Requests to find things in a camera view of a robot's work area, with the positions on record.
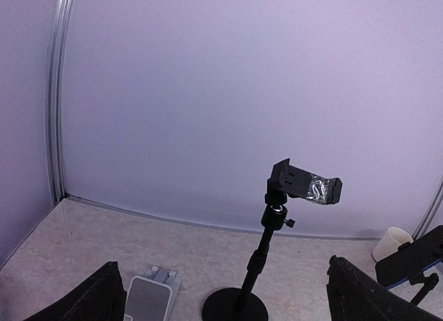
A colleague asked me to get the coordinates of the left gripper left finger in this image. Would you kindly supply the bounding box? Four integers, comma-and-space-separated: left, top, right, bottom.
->
28, 262, 127, 321

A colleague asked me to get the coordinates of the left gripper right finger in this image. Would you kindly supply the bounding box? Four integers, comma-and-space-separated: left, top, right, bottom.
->
327, 255, 440, 321

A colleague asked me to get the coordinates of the white folding phone stand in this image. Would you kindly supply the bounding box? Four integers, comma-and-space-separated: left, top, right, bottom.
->
124, 266, 181, 321

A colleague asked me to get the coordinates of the tall black phone stand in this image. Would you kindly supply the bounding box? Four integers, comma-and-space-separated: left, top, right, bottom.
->
201, 159, 343, 321

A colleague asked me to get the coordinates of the blue phone on short stand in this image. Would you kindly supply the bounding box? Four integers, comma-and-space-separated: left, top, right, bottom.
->
375, 225, 442, 289

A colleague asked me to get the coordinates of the cream ceramic mug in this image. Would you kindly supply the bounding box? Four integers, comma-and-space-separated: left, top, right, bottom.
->
372, 227, 414, 262

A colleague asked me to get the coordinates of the right aluminium corner post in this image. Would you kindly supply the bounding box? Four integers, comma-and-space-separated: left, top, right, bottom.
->
413, 178, 443, 240

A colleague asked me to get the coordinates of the aluminium corner post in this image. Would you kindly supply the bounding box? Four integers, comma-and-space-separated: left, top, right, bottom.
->
413, 178, 443, 240
45, 0, 73, 205

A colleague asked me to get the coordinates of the left aluminium corner post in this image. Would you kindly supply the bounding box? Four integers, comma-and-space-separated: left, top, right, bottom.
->
45, 0, 73, 205

